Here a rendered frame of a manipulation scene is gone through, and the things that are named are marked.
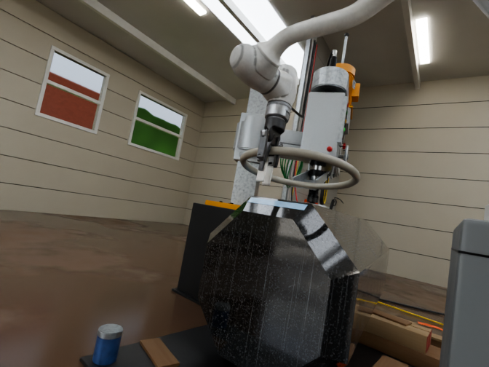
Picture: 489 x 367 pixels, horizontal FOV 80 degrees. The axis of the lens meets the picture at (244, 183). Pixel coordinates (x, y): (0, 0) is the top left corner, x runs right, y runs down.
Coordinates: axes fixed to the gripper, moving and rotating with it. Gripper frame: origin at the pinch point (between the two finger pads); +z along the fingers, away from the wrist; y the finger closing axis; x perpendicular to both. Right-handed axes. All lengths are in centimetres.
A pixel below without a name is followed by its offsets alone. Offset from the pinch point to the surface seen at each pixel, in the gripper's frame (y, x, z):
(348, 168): 15.3, -23.7, -8.2
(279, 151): -0.9, -4.3, -8.0
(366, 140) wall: 547, 104, -251
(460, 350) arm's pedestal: -18, -56, 33
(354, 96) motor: 140, 18, -113
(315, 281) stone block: 30.5, -13.3, 32.7
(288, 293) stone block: 32, -3, 40
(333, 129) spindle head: 74, 6, -51
